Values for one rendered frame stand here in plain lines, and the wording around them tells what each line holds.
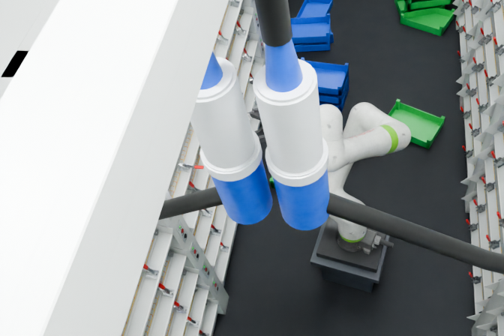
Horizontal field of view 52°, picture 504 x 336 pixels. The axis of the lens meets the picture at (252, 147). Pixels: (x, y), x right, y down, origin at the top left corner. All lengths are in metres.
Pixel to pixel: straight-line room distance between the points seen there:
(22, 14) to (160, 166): 1.35
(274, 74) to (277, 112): 0.03
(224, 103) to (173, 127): 0.23
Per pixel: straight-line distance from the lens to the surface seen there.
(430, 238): 0.67
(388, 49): 3.64
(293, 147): 0.48
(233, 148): 0.51
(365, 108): 2.18
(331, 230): 2.49
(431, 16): 3.89
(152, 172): 0.21
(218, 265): 2.63
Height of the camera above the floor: 2.54
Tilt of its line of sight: 53 degrees down
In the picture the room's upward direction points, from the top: 16 degrees counter-clockwise
